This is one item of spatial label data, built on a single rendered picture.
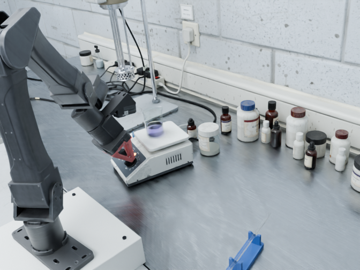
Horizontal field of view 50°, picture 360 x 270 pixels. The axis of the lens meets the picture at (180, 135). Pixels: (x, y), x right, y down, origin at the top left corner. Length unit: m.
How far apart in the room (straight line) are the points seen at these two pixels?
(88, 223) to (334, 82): 0.74
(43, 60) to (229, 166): 0.56
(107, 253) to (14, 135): 0.27
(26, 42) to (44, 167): 0.22
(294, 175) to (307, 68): 0.33
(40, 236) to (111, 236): 0.13
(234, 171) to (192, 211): 0.19
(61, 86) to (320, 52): 0.69
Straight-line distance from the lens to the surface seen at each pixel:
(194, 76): 1.47
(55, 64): 0.79
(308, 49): 1.17
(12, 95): 0.68
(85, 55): 2.01
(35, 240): 0.79
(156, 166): 1.02
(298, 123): 1.11
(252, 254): 0.81
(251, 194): 0.96
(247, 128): 1.15
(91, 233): 0.82
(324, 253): 0.84
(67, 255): 0.78
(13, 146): 0.71
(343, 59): 1.13
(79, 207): 0.91
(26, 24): 0.70
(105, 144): 0.96
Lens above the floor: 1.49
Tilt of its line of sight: 29 degrees down
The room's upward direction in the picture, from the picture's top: 6 degrees counter-clockwise
